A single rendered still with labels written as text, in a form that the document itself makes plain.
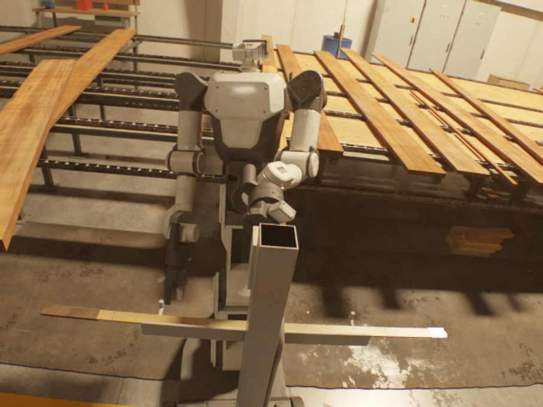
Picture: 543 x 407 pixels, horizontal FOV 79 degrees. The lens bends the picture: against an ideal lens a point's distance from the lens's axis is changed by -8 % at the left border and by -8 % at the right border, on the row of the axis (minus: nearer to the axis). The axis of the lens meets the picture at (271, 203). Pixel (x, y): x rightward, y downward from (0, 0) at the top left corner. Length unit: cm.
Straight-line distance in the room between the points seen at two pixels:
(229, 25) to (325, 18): 205
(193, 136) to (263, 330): 83
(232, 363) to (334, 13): 741
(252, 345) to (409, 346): 162
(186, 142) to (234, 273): 50
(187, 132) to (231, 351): 87
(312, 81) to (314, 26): 691
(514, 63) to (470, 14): 210
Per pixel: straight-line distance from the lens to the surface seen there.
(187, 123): 133
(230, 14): 737
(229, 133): 121
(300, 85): 123
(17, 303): 239
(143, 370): 193
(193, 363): 173
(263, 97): 119
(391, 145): 230
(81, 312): 87
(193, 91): 132
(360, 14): 830
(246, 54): 130
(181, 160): 130
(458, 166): 232
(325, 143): 208
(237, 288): 132
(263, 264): 56
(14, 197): 147
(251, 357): 76
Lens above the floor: 165
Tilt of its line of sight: 33 degrees down
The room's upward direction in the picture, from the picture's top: 9 degrees clockwise
